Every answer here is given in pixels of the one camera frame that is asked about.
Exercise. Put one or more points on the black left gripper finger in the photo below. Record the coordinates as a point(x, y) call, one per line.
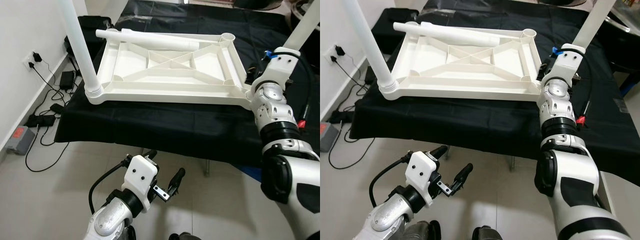
point(440, 151)
point(464, 173)
point(150, 155)
point(177, 178)

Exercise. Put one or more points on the white plastic table top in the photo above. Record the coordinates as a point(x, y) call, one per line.
point(450, 90)
point(165, 95)

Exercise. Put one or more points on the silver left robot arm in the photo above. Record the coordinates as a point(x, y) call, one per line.
point(107, 220)
point(387, 217)

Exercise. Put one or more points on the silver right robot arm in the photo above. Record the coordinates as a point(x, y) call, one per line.
point(272, 105)
point(555, 100)

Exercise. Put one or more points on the black tablecloth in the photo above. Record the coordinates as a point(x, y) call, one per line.
point(150, 130)
point(450, 125)

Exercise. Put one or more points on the grey robot left leg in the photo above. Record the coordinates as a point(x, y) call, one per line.
point(420, 231)

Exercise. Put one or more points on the grey robot leg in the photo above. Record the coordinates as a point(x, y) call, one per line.
point(185, 236)
point(420, 231)
point(486, 234)

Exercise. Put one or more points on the grey robot right leg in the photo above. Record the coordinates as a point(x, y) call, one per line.
point(486, 234)
point(185, 236)

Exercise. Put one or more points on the black wok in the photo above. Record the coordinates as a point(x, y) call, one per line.
point(620, 45)

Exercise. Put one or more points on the small black power adapter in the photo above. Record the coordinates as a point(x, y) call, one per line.
point(56, 108)

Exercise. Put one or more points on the black square case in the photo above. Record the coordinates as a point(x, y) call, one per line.
point(387, 25)
point(92, 27)

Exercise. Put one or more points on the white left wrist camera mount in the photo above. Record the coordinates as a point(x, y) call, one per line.
point(140, 175)
point(422, 172)

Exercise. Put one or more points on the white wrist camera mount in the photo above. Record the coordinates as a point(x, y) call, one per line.
point(422, 172)
point(140, 175)
point(280, 65)
point(567, 60)

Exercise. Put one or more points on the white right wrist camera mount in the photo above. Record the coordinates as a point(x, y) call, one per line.
point(567, 60)
point(280, 65)

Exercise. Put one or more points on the metal folding table frame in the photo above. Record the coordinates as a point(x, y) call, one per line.
point(511, 164)
point(206, 169)

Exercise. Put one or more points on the black wall plug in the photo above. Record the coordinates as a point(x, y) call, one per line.
point(36, 56)
point(340, 51)

